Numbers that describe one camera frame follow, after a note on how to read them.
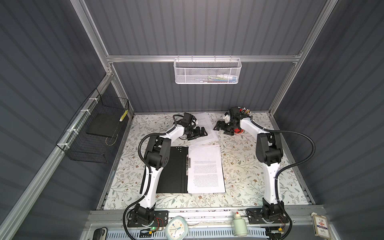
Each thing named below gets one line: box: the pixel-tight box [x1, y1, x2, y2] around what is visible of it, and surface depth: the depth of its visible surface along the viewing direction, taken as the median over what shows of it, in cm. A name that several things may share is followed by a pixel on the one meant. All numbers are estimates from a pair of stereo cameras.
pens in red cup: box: [239, 107, 252, 116], surface depth 104 cm
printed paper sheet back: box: [187, 145, 226, 194], surface depth 91 cm
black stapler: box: [92, 227, 108, 240], surface depth 68 cm
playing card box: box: [311, 212, 331, 240], surface depth 72 cm
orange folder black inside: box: [156, 146, 189, 194], surface depth 88 cm
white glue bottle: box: [231, 211, 248, 237], surface depth 67 cm
